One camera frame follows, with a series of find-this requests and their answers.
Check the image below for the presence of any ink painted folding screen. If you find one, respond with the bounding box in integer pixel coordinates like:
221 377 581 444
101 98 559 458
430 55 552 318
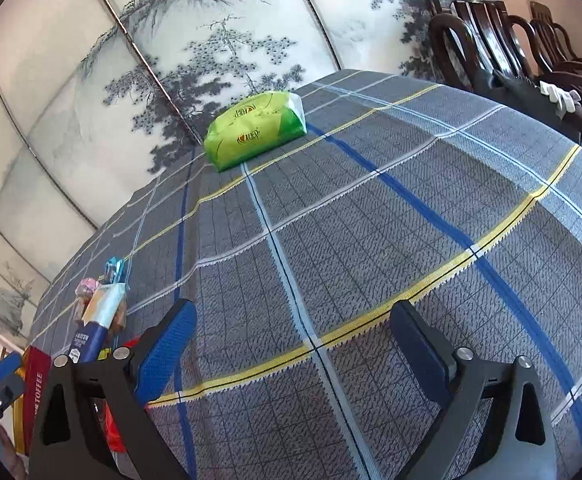
0 0 472 351

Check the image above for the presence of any white cloth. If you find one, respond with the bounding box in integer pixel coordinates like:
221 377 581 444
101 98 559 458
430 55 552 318
540 81 580 115

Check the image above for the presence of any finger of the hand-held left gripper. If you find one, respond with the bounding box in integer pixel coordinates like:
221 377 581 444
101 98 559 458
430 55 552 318
0 351 24 383
0 374 26 413

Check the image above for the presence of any blue cracker packet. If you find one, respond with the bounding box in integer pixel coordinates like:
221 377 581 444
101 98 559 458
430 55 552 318
68 282 128 363

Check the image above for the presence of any dark wooden slatted chair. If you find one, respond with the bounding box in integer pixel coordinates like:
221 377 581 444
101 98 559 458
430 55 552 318
428 0 539 93

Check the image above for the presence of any red snack box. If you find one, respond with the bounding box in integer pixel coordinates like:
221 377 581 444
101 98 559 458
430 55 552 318
14 345 54 456

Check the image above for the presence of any grey plaid tablecloth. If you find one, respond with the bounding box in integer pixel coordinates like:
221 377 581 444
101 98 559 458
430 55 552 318
28 69 582 480

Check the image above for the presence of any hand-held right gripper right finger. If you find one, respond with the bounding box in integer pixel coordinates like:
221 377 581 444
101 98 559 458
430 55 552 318
390 300 556 480

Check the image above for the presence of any small teal snack packet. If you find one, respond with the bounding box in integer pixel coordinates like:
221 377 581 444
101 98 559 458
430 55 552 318
102 256 129 288

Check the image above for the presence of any pink snack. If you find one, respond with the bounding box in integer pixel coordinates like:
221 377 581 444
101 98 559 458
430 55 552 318
75 277 101 311

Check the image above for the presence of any orange snack packet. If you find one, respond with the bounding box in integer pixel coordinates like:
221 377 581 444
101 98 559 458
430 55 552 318
98 340 142 456

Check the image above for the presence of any black cloth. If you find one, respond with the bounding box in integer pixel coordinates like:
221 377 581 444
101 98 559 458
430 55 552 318
473 67 582 131

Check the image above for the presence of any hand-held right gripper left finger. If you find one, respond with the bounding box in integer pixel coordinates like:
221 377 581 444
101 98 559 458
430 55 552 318
28 299 198 480

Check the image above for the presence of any green tissue pack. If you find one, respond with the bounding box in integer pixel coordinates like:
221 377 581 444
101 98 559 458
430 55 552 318
203 91 307 173

